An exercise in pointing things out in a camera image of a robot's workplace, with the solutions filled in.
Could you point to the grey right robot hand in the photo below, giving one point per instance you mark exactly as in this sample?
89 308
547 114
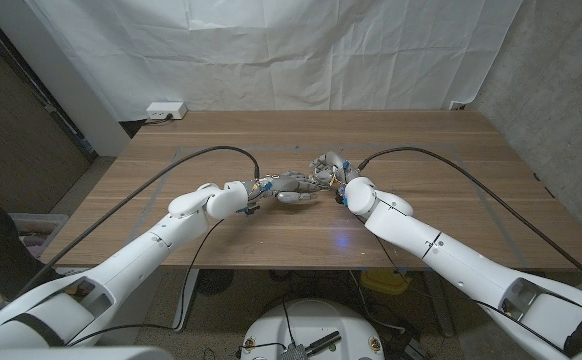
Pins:
333 164

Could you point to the grey metal heat sink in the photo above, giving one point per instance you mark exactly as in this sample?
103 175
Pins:
294 353

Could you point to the clear plastic storage bin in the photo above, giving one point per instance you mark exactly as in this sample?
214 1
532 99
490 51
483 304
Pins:
36 225

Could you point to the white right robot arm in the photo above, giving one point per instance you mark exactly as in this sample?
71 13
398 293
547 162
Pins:
451 250

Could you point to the black tool on torso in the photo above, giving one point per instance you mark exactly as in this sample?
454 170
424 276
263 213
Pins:
323 343

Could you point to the round black fan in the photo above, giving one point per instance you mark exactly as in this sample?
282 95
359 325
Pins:
215 281

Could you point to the dark brown door panel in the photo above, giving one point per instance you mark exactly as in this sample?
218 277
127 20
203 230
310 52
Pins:
16 140

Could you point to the one dollar bill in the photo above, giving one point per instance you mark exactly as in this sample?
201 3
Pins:
329 183

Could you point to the white power strip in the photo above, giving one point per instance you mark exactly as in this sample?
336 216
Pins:
166 110

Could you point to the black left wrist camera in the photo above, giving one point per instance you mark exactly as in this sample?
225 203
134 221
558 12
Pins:
248 209

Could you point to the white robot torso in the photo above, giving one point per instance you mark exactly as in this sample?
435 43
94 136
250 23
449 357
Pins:
316 322

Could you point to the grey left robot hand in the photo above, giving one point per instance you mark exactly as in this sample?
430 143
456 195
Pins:
286 182

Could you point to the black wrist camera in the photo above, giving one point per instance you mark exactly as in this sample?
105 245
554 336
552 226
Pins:
248 209
341 196

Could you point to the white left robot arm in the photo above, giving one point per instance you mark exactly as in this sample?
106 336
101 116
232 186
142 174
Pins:
121 270

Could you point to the white table leg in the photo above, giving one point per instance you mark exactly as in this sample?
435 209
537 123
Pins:
187 300

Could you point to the yellow plastic container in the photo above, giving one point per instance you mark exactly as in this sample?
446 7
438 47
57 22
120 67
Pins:
381 281

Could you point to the white creased backdrop sheet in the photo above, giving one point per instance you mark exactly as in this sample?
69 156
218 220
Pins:
271 55

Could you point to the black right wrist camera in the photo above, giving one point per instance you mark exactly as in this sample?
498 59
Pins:
341 196

